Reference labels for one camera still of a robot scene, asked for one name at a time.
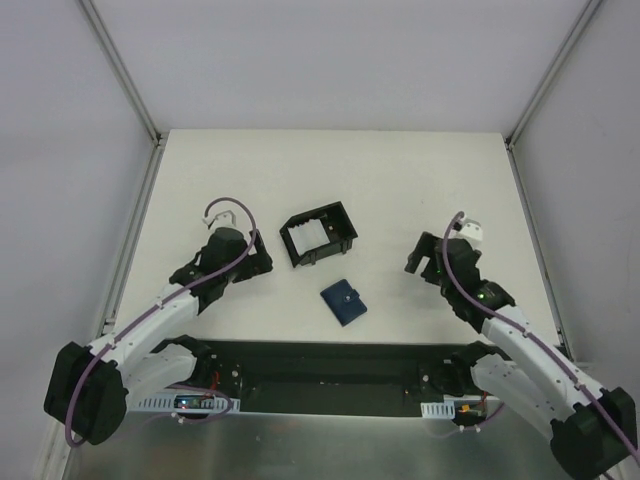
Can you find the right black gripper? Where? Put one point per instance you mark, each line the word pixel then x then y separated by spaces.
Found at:
pixel 426 257

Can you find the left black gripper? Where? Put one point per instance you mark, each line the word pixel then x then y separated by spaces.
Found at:
pixel 255 258

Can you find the black plastic card rack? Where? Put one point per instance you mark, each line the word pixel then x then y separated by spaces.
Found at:
pixel 338 226

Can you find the blue leather card holder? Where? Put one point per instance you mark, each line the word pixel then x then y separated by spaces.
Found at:
pixel 344 302

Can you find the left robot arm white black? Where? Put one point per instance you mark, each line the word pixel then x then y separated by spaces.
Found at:
pixel 92 387

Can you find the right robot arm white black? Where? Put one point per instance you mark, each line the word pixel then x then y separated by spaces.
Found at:
pixel 590 429

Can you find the white card stack in rack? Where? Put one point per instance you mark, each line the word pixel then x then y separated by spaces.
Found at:
pixel 308 236

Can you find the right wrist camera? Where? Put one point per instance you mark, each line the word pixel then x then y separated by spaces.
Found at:
pixel 469 230

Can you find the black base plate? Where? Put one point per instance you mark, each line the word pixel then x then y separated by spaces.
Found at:
pixel 375 380

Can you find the right white cable duct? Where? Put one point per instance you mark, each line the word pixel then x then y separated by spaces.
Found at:
pixel 444 410

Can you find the white cable duct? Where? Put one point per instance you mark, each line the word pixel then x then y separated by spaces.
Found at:
pixel 444 410
pixel 182 401

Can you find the left white cable duct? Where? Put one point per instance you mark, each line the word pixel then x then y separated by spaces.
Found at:
pixel 182 401

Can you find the right aluminium frame post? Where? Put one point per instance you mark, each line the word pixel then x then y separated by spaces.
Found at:
pixel 577 30

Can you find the aluminium frame post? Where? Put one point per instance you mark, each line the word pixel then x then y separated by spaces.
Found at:
pixel 577 30
pixel 100 30

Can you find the left aluminium frame post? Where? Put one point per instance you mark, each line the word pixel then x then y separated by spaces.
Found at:
pixel 100 30

